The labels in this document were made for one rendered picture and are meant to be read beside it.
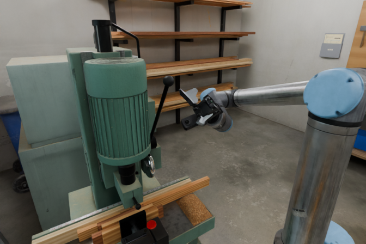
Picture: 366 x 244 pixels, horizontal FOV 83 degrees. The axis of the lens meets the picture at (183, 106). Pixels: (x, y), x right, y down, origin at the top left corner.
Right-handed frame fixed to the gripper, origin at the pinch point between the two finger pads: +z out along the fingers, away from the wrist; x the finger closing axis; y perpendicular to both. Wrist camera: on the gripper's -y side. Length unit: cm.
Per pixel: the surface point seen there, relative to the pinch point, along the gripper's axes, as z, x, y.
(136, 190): -0.1, 14.8, -30.9
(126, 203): 1.0, 16.9, -36.2
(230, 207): -153, 30, -55
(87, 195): -16, -3, -73
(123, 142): 15.1, 5.6, -18.0
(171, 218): -16.3, 26.5, -32.5
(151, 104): -7.9, -16.0, -15.5
